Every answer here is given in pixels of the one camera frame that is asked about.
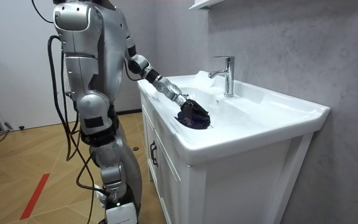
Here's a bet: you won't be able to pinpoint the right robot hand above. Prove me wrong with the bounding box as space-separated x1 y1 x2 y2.
94 185 139 224

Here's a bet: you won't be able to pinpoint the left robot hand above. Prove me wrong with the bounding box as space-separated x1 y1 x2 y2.
180 98 211 123

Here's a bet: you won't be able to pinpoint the dark blue cloth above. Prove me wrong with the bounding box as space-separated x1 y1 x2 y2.
175 112 211 130

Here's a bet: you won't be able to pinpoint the chrome basin faucet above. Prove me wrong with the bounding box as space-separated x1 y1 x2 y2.
208 55 236 98

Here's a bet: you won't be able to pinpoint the robot legs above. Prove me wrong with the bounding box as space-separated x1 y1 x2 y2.
113 123 143 220

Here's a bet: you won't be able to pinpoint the white washbasin vanity cabinet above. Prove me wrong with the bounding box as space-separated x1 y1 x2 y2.
137 70 331 224

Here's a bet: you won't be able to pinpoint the red floor tape strip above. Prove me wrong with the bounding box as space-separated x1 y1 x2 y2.
19 172 51 221

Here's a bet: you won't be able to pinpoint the robot body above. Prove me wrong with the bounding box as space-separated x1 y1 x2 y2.
52 0 131 147

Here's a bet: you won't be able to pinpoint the white door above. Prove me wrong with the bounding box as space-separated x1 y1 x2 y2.
0 0 57 131

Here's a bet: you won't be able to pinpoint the white wall shelf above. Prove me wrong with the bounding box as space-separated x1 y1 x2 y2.
188 0 226 11

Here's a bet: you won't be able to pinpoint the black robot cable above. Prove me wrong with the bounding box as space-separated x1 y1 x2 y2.
47 34 111 224

